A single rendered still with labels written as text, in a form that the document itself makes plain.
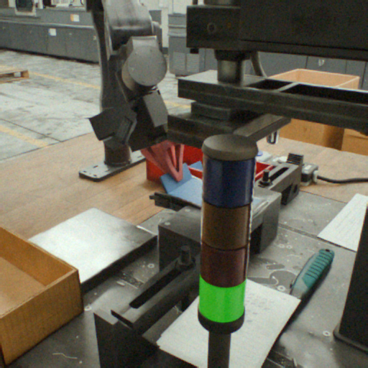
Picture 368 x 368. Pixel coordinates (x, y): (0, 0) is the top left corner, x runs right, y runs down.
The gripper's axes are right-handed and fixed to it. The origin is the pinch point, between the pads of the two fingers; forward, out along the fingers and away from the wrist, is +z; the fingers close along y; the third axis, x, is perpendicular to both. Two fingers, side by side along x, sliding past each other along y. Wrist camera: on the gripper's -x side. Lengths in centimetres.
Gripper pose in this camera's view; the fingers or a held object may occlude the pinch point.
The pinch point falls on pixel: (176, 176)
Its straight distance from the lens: 69.4
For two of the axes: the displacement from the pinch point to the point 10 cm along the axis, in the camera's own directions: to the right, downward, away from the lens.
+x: 6.0, -3.7, 7.0
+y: 7.0, -1.7, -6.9
